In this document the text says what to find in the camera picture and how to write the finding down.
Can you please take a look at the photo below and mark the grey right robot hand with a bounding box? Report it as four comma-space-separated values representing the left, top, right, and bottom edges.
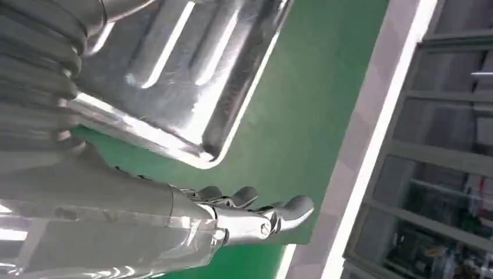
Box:
0, 144, 315, 279

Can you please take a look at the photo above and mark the steel scale tray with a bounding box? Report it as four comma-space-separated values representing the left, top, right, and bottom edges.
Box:
63, 0, 294, 170

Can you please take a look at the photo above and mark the dark green table mat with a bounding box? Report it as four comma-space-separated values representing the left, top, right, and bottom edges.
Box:
71, 0, 390, 247

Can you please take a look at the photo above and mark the aluminium conveyor side rail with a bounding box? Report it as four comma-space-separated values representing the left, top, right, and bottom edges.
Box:
274, 243, 298, 279

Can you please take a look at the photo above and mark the glass partition with metal frame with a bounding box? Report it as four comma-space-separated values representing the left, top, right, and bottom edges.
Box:
341, 0, 493, 279

